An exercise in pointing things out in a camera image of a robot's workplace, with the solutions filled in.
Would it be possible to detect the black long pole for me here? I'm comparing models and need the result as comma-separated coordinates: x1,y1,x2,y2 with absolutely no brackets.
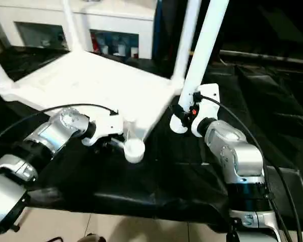
219,49,303,63

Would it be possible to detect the white cabinet with glass doors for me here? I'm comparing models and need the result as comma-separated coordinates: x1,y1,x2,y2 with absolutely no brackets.
0,0,155,61

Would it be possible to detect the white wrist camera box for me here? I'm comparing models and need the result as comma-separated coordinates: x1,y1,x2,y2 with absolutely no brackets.
190,84,221,139
81,112,125,147

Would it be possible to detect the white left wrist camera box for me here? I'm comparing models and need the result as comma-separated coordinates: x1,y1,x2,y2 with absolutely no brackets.
81,112,125,147

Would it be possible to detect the black glossy mat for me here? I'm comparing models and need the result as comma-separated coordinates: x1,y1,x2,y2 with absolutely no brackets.
0,45,303,226

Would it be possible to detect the white plastic table top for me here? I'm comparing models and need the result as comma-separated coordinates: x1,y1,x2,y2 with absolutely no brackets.
0,49,185,164

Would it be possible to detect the black backdrop cloth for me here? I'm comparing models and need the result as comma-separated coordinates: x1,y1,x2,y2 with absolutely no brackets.
154,0,303,59

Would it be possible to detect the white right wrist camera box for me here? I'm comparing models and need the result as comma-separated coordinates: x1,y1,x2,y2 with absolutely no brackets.
190,84,221,139

